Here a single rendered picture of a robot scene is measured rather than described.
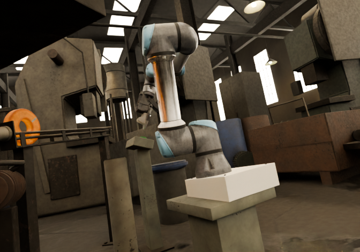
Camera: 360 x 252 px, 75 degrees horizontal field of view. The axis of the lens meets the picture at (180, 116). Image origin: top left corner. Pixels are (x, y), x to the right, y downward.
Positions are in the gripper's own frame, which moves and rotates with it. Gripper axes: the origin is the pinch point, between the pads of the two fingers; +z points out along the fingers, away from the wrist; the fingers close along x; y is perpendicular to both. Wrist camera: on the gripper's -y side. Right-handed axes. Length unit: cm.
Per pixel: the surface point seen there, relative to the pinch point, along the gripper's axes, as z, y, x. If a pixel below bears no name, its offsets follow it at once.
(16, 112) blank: 11, 57, 18
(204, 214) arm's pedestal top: 36, -13, 56
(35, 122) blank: 12, 51, 10
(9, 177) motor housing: 35, 48, 37
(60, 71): -93, 84, -205
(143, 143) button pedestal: 9.7, 0.0, 4.5
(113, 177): 29.8, 11.2, 2.0
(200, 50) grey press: -220, -125, -227
